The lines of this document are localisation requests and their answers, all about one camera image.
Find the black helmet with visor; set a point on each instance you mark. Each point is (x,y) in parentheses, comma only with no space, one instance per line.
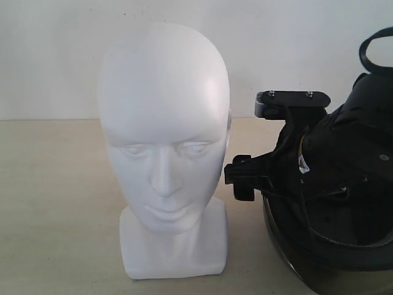
(342,243)

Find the white mannequin head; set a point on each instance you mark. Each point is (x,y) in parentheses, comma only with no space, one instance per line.
(164,107)

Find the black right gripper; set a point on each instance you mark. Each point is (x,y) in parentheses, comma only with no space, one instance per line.
(287,171)

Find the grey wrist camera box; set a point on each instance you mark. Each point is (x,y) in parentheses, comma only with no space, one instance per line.
(272,104)

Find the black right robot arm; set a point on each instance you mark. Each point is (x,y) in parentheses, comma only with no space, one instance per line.
(319,154)

